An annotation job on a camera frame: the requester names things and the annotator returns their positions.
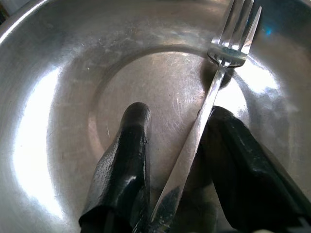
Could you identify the steel fork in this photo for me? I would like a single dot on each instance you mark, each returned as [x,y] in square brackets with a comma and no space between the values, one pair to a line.
[176,179]

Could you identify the large steel bowl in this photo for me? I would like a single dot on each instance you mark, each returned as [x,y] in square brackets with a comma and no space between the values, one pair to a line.
[60,97]

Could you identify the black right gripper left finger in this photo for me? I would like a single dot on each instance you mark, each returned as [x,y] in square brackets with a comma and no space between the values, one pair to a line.
[121,170]

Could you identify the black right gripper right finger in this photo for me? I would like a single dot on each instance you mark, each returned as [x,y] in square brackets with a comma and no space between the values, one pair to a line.
[247,182]

